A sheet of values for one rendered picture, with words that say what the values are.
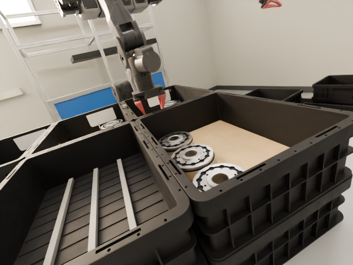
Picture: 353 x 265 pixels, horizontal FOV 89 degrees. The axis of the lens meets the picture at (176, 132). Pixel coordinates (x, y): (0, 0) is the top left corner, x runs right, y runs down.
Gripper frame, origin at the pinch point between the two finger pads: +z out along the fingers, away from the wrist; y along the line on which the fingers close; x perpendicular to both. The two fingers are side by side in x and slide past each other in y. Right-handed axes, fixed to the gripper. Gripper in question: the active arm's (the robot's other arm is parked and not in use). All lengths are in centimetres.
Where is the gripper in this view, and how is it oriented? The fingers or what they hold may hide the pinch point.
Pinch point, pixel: (154, 114)
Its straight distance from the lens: 65.0
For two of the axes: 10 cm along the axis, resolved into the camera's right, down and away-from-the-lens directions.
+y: 9.2, -3.3, 1.8
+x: -3.0, -3.3, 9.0
